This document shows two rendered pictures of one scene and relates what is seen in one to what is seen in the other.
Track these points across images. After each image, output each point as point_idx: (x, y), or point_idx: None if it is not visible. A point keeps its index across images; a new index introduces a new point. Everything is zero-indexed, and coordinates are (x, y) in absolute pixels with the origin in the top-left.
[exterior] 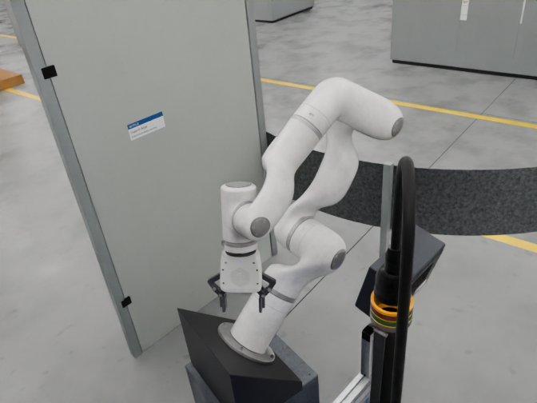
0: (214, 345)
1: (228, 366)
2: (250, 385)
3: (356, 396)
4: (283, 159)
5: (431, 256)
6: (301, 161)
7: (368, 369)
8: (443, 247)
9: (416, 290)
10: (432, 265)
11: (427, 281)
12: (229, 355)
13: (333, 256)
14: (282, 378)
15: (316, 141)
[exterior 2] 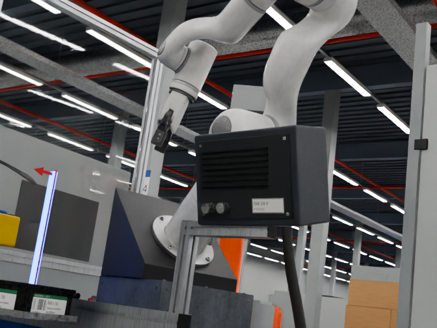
0: (155, 203)
1: (127, 194)
2: (119, 215)
3: (143, 310)
4: (216, 15)
5: (261, 128)
6: (226, 17)
7: (172, 289)
8: (291, 131)
9: (257, 205)
10: (272, 156)
11: (288, 213)
12: (147, 207)
13: (216, 119)
14: (137, 239)
15: (240, 0)
